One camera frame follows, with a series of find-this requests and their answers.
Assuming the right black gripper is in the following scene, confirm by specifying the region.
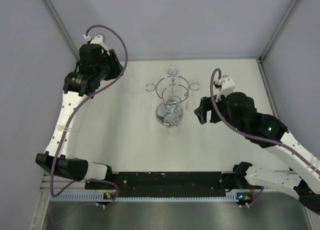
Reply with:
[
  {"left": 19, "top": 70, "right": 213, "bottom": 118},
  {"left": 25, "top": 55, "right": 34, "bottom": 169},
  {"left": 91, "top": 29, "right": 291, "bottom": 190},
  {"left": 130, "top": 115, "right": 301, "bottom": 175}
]
[{"left": 194, "top": 89, "right": 245, "bottom": 134}]

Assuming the ribbed champagne flute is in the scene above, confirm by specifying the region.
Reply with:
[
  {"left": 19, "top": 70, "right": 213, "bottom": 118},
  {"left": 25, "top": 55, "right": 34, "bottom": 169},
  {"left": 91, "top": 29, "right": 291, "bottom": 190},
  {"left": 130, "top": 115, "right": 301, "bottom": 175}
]
[
  {"left": 145, "top": 83, "right": 156, "bottom": 93},
  {"left": 128, "top": 67, "right": 140, "bottom": 100}
]

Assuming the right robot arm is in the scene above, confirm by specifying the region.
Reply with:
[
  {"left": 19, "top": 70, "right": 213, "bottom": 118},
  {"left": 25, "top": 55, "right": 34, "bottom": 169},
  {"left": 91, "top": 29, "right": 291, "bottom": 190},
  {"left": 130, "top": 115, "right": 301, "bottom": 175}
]
[{"left": 194, "top": 92, "right": 320, "bottom": 214}]

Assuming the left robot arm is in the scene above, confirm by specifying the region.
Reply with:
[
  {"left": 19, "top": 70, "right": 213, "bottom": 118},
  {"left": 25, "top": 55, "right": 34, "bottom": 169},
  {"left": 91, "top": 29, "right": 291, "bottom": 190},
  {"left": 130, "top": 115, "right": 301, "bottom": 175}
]
[{"left": 35, "top": 42, "right": 123, "bottom": 189}]

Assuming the round wine glass front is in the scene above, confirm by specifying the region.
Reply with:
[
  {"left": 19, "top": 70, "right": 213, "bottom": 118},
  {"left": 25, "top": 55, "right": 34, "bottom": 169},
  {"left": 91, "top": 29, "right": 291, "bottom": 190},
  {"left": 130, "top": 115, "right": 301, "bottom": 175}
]
[{"left": 163, "top": 95, "right": 181, "bottom": 128}]

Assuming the round wine glass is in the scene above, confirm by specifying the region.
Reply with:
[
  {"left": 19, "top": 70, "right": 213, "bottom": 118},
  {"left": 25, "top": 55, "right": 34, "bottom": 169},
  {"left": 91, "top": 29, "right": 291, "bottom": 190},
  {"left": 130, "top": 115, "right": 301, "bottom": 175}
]
[
  {"left": 163, "top": 95, "right": 181, "bottom": 128},
  {"left": 164, "top": 64, "right": 180, "bottom": 76}
]

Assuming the chrome wine glass rack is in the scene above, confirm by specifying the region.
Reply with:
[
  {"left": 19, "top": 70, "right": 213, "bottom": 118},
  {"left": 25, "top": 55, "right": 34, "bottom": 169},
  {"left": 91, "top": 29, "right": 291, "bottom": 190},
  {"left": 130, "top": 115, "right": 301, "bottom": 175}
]
[{"left": 155, "top": 75, "right": 190, "bottom": 129}]

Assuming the round wine glass back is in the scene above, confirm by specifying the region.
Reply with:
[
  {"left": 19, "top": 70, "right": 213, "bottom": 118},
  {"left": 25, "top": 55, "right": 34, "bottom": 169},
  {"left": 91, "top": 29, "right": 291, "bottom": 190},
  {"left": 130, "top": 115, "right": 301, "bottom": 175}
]
[{"left": 164, "top": 64, "right": 180, "bottom": 76}]

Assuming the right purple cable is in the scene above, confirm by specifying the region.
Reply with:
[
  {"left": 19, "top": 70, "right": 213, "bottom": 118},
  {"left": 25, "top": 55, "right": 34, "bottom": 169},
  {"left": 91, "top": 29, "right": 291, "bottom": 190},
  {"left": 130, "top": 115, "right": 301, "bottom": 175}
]
[{"left": 209, "top": 68, "right": 320, "bottom": 176}]

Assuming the purple cable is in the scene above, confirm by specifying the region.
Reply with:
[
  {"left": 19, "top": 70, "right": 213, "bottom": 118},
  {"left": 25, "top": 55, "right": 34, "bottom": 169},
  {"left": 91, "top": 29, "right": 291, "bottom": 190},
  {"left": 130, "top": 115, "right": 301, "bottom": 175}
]
[
  {"left": 209, "top": 68, "right": 320, "bottom": 176},
  {"left": 49, "top": 24, "right": 130, "bottom": 197}
]

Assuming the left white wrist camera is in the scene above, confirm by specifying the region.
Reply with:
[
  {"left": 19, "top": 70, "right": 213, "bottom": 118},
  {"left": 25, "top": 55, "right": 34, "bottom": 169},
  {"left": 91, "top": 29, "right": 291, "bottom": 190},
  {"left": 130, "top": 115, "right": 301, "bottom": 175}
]
[{"left": 83, "top": 34, "right": 110, "bottom": 55}]

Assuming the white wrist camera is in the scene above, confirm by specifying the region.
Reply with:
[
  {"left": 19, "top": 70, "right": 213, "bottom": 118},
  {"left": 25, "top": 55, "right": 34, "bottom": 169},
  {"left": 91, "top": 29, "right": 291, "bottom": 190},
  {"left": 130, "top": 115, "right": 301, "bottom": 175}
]
[
  {"left": 83, "top": 34, "right": 110, "bottom": 55},
  {"left": 213, "top": 75, "right": 236, "bottom": 103}
]

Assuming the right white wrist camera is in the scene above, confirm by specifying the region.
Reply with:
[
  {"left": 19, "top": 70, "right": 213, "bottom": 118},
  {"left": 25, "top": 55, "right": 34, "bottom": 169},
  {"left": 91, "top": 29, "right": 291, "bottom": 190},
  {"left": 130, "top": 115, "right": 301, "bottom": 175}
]
[{"left": 213, "top": 75, "right": 236, "bottom": 103}]

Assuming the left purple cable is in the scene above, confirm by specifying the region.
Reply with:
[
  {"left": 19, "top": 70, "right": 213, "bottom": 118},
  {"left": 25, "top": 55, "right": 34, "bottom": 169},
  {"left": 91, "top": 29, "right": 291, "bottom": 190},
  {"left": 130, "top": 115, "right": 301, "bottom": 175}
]
[{"left": 49, "top": 24, "right": 130, "bottom": 197}]

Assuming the left aluminium frame post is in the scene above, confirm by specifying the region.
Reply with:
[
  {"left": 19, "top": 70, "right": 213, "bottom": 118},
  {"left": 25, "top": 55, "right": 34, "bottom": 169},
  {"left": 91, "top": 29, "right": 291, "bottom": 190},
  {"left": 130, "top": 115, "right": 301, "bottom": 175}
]
[{"left": 41, "top": 0, "right": 80, "bottom": 61}]

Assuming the aluminium frame post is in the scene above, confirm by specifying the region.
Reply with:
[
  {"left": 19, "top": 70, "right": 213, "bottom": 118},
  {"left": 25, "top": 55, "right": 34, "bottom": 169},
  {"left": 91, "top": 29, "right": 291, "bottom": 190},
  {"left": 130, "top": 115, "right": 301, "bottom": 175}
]
[
  {"left": 258, "top": 0, "right": 302, "bottom": 63},
  {"left": 41, "top": 0, "right": 80, "bottom": 61}
]

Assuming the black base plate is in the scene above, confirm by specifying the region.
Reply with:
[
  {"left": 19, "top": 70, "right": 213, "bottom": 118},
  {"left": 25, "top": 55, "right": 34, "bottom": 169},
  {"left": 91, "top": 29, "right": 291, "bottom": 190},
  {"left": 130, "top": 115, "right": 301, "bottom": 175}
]
[{"left": 84, "top": 171, "right": 241, "bottom": 198}]

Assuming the white toothed cable duct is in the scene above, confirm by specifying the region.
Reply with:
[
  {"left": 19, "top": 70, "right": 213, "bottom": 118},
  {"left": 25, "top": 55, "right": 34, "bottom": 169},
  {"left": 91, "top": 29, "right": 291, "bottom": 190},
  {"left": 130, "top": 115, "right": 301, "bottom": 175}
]
[{"left": 50, "top": 191, "right": 252, "bottom": 203}]

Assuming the right aluminium frame post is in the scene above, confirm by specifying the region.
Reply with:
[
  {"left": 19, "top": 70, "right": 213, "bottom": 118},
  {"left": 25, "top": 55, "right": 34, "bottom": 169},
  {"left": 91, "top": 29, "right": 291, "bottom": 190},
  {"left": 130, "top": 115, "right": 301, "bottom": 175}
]
[{"left": 258, "top": 0, "right": 302, "bottom": 63}]

